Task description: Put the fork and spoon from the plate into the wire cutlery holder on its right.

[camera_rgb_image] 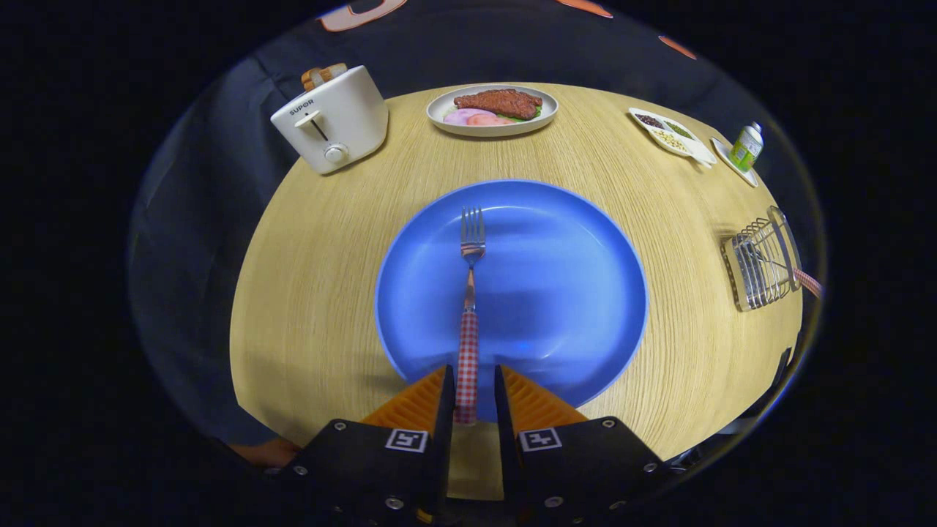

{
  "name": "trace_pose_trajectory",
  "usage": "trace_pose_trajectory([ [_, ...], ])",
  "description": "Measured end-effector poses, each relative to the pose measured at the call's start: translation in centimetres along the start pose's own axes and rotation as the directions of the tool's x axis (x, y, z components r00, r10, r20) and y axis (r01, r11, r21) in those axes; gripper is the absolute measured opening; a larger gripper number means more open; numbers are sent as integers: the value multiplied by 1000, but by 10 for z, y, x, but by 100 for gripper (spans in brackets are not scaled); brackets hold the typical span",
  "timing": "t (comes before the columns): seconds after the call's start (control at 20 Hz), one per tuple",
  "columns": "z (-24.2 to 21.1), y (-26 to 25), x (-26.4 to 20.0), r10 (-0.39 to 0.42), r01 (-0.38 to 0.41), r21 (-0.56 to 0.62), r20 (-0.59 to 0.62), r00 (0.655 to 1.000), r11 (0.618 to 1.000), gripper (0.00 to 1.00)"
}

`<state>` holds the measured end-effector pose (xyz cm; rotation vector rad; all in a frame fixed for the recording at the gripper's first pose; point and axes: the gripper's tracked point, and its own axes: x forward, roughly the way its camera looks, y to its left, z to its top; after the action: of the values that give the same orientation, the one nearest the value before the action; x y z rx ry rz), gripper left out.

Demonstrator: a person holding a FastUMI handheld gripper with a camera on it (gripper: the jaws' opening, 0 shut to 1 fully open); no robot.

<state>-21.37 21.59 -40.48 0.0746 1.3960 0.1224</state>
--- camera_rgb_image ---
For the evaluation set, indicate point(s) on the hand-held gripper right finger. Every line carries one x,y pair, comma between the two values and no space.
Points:
505,424

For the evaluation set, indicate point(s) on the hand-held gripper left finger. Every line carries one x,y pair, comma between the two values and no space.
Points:
443,424

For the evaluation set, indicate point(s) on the blue round plate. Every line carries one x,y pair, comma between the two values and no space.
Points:
556,293

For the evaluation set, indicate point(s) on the pink ham slices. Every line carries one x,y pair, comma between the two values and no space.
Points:
468,117

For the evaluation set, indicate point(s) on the green lettuce leaf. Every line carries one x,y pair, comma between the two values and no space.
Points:
534,114

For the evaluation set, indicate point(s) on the white oval food plate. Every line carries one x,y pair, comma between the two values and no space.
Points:
438,111

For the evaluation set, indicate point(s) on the brown meat steak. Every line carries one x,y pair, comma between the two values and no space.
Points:
498,102

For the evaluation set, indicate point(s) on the white toaster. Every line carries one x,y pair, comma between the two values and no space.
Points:
351,110

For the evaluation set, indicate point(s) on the pile of yellow beans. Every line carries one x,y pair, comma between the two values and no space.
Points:
670,140

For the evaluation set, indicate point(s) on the white divided dish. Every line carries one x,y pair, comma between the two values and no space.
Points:
699,150

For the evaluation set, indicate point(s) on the pile of dark beans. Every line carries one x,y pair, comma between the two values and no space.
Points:
649,121

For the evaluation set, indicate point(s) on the pile of green beans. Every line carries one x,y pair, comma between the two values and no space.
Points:
678,129

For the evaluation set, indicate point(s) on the white square tray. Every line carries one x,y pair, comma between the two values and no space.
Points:
725,157

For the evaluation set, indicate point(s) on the silver bottle green label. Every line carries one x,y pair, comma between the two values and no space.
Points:
747,150

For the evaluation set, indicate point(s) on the toasted bread slice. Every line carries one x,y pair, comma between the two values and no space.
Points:
322,75

